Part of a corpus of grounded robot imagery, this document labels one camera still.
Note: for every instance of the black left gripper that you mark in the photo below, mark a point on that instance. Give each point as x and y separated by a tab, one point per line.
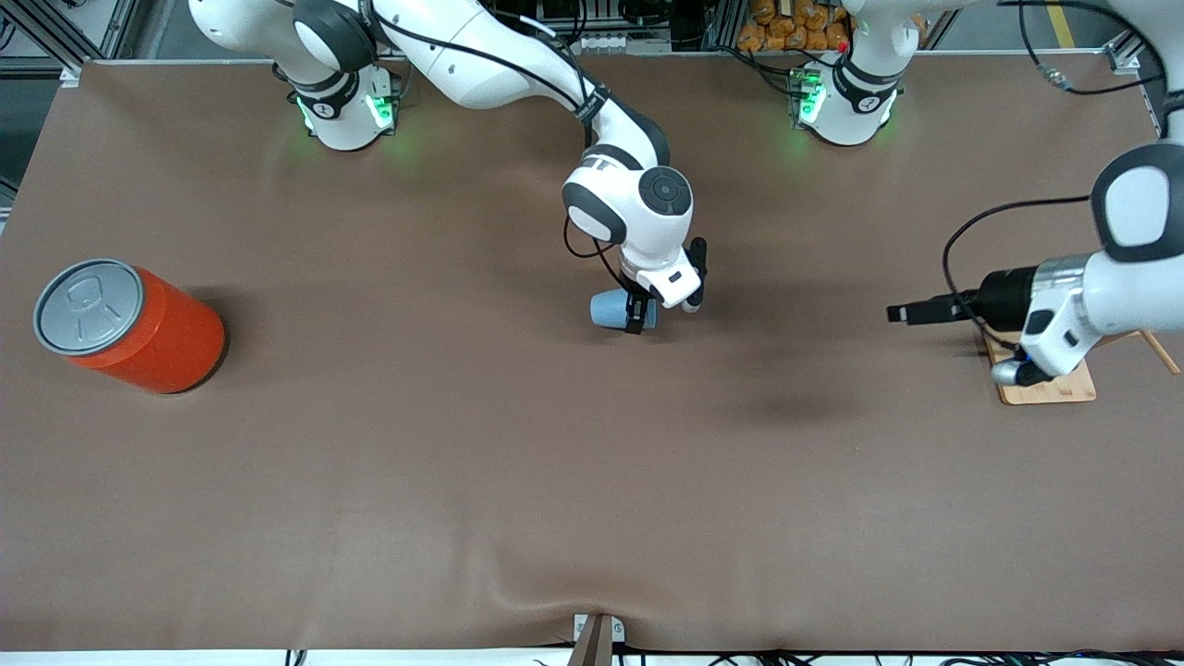
1006	296

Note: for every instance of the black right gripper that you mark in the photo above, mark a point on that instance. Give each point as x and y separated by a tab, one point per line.
636	306

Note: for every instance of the light blue plastic cup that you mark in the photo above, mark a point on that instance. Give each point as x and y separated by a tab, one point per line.
610	310

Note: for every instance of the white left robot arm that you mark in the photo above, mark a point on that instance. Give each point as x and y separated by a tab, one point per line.
1128	277

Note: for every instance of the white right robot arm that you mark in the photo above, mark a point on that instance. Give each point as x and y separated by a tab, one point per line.
481	65

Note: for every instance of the wooden mug tree stand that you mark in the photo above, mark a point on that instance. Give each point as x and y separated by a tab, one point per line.
1064	388

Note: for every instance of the white power strip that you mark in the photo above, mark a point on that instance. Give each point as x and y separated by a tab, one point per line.
622	43

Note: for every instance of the bag of orange snacks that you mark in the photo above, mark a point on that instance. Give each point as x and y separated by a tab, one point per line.
786	28

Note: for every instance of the metal table edge clamp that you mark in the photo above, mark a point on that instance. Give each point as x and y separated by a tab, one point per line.
597	638

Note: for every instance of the orange can with grey lid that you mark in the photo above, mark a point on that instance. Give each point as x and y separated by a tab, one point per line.
157	338

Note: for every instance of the aluminium frame post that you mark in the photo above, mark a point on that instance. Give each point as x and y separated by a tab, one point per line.
1124	51
65	32

